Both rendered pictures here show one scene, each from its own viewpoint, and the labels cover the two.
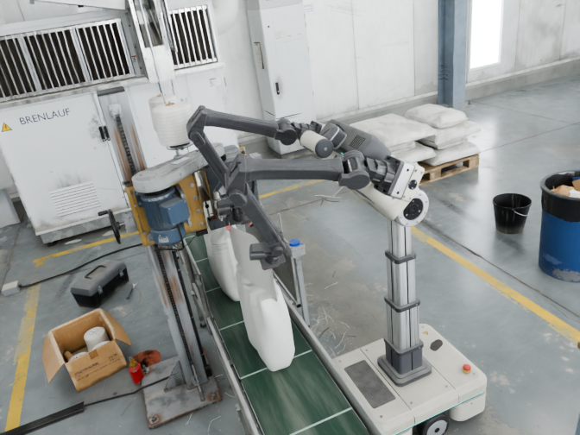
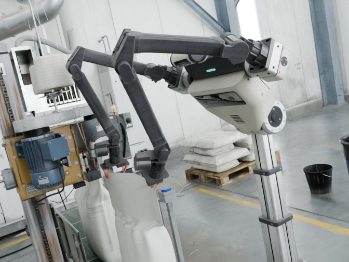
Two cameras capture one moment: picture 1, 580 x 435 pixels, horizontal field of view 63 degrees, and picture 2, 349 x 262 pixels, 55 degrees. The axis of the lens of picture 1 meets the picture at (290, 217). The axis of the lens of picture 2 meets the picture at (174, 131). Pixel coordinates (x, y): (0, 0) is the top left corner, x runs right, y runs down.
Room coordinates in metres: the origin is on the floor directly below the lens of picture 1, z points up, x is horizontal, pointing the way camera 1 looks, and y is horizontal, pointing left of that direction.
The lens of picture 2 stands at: (0.30, 0.25, 1.44)
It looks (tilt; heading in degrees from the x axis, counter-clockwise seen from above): 8 degrees down; 349
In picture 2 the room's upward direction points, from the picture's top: 12 degrees counter-clockwise
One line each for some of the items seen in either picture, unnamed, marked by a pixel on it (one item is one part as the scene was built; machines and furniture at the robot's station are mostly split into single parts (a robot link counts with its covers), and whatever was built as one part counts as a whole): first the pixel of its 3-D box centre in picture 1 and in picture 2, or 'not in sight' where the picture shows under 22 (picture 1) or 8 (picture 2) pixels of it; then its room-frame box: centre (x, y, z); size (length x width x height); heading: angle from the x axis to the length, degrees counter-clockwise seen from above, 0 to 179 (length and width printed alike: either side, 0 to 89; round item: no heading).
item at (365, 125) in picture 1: (377, 125); (203, 139); (5.04, -1.11, 0.56); 0.66 x 0.43 x 0.15; 106
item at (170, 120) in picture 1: (174, 123); (54, 72); (2.02, 0.43, 1.61); 0.17 x 0.17 x 0.17
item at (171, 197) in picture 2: (295, 249); (166, 195); (2.18, -0.01, 0.81); 0.08 x 0.08 x 0.06; 19
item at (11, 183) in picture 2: (129, 222); (8, 179); (2.12, 0.79, 1.14); 0.11 x 0.06 x 0.11; 19
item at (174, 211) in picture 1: (175, 213); (55, 151); (1.89, 0.49, 1.25); 0.10 x 0.08 x 0.12; 134
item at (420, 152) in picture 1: (400, 154); (224, 156); (4.66, -1.25, 0.32); 0.66 x 0.43 x 0.15; 111
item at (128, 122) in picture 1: (160, 257); (38, 217); (2.17, 0.71, 0.88); 0.12 x 0.11 x 1.74; 109
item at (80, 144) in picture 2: (198, 179); (75, 137); (2.25, 0.43, 1.26); 0.22 x 0.05 x 0.16; 19
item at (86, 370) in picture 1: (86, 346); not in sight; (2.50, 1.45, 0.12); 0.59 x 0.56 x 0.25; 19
